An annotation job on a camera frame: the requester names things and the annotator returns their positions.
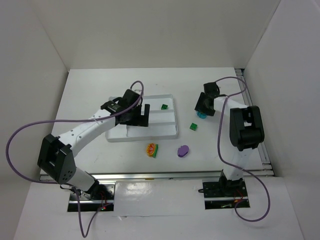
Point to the aluminium rail front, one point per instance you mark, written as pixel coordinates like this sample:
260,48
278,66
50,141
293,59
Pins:
164,175

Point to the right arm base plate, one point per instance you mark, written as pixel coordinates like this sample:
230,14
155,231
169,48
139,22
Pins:
223,194

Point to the blue toy block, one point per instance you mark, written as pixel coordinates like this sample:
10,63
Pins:
201,115

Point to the orange yellow toy block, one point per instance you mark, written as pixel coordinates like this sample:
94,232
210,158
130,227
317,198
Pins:
152,150

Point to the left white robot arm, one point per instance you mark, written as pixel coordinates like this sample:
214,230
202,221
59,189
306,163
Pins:
57,153

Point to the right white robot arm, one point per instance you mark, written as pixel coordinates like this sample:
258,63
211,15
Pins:
246,132

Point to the aluminium rail right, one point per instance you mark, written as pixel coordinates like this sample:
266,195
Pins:
254,118

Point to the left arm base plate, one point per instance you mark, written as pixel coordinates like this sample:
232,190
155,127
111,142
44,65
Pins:
103,198

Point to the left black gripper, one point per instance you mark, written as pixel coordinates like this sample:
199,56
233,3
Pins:
136,120

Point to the green lego block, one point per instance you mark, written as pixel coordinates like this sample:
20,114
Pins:
164,107
193,126

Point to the aluminium rail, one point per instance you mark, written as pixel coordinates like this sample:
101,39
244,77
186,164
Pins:
254,118
164,175

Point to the white divided tray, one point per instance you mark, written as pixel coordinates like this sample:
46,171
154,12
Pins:
162,124

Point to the purple toy block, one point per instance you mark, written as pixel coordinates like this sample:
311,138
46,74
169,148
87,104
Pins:
183,151

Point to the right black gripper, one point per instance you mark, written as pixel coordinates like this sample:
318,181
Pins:
201,107

